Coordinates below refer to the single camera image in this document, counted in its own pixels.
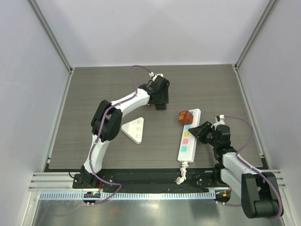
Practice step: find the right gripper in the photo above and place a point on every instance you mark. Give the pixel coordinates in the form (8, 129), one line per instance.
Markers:
(202, 132)

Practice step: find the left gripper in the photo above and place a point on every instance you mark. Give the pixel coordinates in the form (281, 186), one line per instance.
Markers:
(164, 99)

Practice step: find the red-brown plug adapter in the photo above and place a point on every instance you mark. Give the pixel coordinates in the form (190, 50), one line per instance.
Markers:
(185, 117)

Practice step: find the white power strip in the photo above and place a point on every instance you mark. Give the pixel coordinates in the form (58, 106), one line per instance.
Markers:
(188, 141)

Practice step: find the white triangular socket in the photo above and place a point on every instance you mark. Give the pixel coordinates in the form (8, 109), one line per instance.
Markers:
(134, 129)

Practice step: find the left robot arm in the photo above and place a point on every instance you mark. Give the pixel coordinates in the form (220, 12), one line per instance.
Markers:
(106, 122)

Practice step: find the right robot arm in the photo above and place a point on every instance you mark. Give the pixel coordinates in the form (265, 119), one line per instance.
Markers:
(258, 190)

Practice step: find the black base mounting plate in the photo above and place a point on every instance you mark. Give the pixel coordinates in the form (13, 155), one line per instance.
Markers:
(154, 181)

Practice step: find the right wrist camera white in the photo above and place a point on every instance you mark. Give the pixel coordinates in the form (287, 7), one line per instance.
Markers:
(219, 120)

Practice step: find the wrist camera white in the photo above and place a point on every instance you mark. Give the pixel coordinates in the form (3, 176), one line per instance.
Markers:
(153, 75)
(219, 120)

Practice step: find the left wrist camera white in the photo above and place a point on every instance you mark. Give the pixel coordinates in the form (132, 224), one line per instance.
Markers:
(153, 75)

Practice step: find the white slotted cable duct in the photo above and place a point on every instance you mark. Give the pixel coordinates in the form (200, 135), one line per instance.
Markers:
(97, 196)

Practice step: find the right aluminium frame post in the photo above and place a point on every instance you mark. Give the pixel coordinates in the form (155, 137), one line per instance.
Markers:
(256, 31)

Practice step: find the aluminium frame post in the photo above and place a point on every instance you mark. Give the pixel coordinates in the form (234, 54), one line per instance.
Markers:
(256, 31)
(43, 22)

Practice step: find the left aluminium frame post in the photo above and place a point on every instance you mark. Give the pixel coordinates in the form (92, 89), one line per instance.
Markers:
(43, 22)

